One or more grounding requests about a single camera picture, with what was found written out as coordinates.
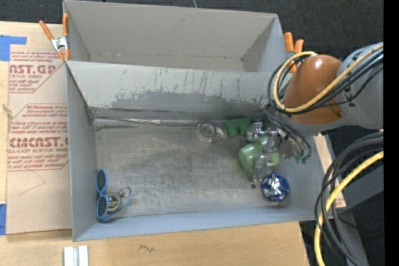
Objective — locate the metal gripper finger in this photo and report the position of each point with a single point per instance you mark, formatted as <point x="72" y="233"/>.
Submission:
<point x="259" y="131"/>
<point x="262" y="167"/>

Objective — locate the pale green cup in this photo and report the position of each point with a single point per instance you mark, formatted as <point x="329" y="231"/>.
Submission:
<point x="249" y="154"/>

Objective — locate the dark green toy block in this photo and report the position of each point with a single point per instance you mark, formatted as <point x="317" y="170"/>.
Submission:
<point x="237" y="127"/>

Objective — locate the blue and white ball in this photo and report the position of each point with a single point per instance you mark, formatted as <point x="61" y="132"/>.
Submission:
<point x="275" y="187"/>

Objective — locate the clear glass thing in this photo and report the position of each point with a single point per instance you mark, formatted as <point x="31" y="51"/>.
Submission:
<point x="207" y="132"/>

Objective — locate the grey metal bin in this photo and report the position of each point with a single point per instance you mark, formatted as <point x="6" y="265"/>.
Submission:
<point x="174" y="162"/>

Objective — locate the black round tape measure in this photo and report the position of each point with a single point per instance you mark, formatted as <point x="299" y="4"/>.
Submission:
<point x="113" y="202"/>

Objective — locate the blue sunglasses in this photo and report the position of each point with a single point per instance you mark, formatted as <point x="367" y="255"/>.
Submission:
<point x="101" y="183"/>

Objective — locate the brown cardboard board red print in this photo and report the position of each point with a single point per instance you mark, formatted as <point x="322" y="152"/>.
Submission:
<point x="37" y="165"/>

